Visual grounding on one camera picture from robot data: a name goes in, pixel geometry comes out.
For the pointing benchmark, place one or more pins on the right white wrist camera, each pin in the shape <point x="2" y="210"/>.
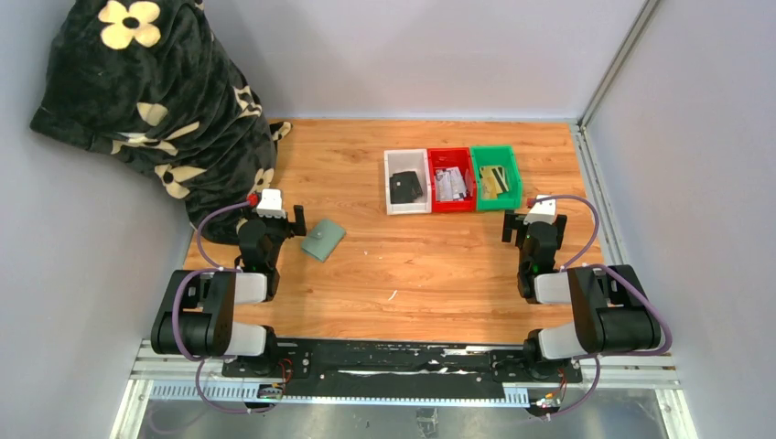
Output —
<point x="541" y="211"/>

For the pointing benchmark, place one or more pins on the red plastic bin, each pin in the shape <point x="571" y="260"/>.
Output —
<point x="449" y="157"/>

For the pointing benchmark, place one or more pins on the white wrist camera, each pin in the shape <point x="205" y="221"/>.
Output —
<point x="541" y="211"/>
<point x="270" y="204"/>

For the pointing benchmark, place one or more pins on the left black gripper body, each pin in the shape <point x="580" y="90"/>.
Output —
<point x="274" y="224"/>

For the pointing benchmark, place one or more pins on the black floral blanket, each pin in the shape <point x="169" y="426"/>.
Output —
<point x="149" y="84"/>

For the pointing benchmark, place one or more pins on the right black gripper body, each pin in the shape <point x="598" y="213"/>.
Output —
<point x="534" y="227"/>

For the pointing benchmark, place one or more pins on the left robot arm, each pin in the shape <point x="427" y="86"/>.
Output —
<point x="196" y="316"/>

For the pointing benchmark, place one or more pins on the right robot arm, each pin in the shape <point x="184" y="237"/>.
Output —
<point x="608" y="312"/>

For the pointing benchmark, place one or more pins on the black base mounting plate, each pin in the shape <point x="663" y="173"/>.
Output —
<point x="400" y="371"/>

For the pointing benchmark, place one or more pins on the white cards in red bin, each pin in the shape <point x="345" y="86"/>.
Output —
<point x="453" y="184"/>

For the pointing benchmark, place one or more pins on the green plastic bin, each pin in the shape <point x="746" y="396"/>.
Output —
<point x="498" y="155"/>

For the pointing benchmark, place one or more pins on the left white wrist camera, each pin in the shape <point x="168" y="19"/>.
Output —
<point x="270" y="204"/>

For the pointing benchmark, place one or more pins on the black cards in white bin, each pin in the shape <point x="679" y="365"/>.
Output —
<point x="405" y="187"/>

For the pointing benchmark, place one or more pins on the white plastic bin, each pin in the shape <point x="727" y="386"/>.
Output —
<point x="408" y="160"/>

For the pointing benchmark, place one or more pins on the gold cards in green bin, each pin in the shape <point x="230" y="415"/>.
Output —
<point x="493" y="182"/>

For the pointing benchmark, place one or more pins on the aluminium frame rail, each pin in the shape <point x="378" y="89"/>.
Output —
<point x="172" y="378"/>

